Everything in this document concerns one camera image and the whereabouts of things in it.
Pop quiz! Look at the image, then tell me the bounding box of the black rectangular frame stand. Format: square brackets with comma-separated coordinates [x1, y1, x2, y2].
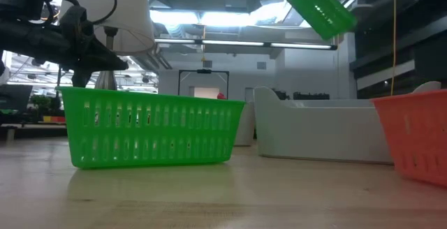
[177, 68, 230, 100]

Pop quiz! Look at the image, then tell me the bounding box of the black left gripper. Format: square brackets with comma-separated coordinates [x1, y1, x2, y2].
[59, 5, 129, 72]

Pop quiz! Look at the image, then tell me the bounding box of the chrome lamp stand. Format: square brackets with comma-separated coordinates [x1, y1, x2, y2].
[94, 26, 119, 91]

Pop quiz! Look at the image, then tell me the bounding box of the green slotted plastic basket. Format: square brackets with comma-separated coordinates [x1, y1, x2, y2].
[57, 86, 247, 170]
[284, 0, 358, 41]

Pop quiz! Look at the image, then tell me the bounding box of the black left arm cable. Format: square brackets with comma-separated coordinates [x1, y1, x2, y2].
[45, 0, 118, 26]

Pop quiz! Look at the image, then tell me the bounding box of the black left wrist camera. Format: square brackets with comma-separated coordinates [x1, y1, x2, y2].
[71, 67, 94, 89]

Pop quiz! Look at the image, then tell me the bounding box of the orange slotted plastic basket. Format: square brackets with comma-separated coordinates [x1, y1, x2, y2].
[369, 88, 447, 188]

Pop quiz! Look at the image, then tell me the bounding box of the white fabric lamp shade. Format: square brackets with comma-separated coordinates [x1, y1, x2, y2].
[59, 0, 156, 57]

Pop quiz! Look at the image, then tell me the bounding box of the long ceiling light bar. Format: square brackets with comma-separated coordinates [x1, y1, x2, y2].
[154, 38, 338, 51]

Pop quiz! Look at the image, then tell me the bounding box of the dark computer monitor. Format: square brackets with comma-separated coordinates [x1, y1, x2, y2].
[0, 84, 34, 115]

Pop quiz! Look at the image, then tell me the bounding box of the light grey plastic bin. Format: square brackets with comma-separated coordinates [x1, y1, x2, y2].
[254, 81, 443, 165]
[233, 101, 256, 147]

